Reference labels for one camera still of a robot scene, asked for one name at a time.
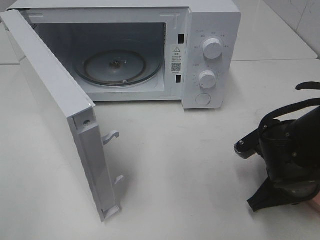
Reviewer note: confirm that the round white door button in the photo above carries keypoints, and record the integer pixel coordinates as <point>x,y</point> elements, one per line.
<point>203,99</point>

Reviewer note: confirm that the white rotary knob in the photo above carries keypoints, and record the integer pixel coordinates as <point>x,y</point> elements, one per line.
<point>212,47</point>
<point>207,79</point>

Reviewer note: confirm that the white microwave door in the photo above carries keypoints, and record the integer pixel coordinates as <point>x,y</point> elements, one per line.
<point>67,111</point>

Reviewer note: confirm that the white microwave oven body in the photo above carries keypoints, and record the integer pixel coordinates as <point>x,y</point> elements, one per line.
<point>175,29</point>

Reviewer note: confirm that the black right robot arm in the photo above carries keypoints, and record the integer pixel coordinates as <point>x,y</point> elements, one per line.
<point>291,152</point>

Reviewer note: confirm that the pink round plate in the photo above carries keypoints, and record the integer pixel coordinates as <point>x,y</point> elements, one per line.
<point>315,203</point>

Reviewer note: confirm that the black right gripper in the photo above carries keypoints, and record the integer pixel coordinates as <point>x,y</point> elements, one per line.
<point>291,152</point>

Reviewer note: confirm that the glass microwave turntable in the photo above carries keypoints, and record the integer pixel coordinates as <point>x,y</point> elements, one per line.
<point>118,67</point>

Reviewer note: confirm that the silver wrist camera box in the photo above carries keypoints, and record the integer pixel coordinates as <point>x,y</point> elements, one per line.
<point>244,151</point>

